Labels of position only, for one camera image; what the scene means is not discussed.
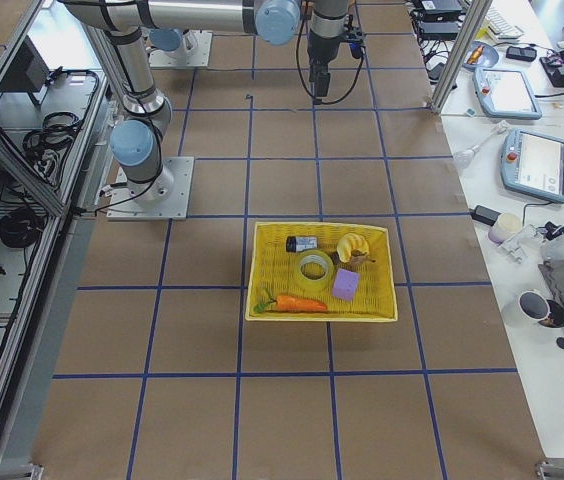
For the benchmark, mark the purple foam cube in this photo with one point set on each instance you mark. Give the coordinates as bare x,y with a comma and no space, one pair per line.
345,284

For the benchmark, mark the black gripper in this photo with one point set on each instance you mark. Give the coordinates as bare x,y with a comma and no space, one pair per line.
322,50

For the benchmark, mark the upper teach pendant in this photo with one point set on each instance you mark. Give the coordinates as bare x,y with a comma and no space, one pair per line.
505,94

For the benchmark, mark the orange toy carrot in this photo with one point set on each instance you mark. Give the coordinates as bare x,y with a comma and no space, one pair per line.
288,303

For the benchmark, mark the lower teach pendant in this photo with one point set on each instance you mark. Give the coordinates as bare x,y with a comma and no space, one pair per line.
533,164

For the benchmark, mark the brass cylinder tool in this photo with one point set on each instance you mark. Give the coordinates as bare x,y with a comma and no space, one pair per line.
475,55

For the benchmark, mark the yellow wicker basket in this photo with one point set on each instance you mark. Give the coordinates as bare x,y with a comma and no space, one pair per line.
272,274

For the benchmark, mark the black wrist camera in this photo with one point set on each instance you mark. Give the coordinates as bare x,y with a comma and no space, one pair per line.
355,39

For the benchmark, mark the lavender white cup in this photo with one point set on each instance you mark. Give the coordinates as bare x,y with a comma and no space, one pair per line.
505,226

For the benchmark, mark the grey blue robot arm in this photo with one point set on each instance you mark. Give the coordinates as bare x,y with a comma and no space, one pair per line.
120,25

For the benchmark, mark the teach pendant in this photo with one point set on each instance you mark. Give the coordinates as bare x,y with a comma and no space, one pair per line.
505,94
533,164

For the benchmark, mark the blue plate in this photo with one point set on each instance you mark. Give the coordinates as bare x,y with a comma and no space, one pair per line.
489,58

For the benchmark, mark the yellow toy banana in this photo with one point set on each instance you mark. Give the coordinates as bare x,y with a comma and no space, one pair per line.
352,244

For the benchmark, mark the black electronics box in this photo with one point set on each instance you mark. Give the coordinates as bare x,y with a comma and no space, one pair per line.
27,73

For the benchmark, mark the black power adapter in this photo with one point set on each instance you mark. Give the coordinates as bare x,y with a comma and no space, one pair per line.
484,215

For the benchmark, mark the brown toy piece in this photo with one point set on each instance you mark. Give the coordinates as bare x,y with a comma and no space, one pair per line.
354,261

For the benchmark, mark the yellow tape roll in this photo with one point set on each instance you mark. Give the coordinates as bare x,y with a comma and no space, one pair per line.
314,271

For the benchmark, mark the aluminium frame post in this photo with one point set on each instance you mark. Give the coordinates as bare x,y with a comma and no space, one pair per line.
472,23

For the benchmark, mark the light bulb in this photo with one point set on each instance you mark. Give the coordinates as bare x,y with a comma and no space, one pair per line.
462,159

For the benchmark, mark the white mug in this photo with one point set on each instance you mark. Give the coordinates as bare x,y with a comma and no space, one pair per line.
529,307

